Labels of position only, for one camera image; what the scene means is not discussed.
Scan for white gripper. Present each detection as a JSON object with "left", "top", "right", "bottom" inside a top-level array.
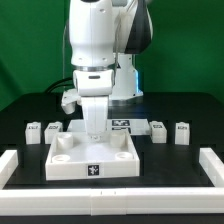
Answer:
[{"left": 81, "top": 96, "right": 109, "bottom": 141}]

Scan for white U-shaped fence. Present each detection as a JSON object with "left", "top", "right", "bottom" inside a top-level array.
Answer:
[{"left": 0, "top": 148, "right": 224, "bottom": 216}]

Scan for white square tabletop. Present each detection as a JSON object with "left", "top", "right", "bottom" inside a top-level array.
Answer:
[{"left": 45, "top": 129, "right": 140, "bottom": 181}]

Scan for white cable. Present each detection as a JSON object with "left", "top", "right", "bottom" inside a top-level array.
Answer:
[{"left": 61, "top": 19, "right": 70, "bottom": 94}]

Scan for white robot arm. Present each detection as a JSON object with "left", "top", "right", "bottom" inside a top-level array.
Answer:
[{"left": 61, "top": 0, "right": 153, "bottom": 136}]

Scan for black cables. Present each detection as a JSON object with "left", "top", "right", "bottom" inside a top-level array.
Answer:
[{"left": 44, "top": 77, "right": 75, "bottom": 94}]

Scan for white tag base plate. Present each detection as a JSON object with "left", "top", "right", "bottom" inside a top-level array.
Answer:
[{"left": 67, "top": 119, "right": 150, "bottom": 136}]

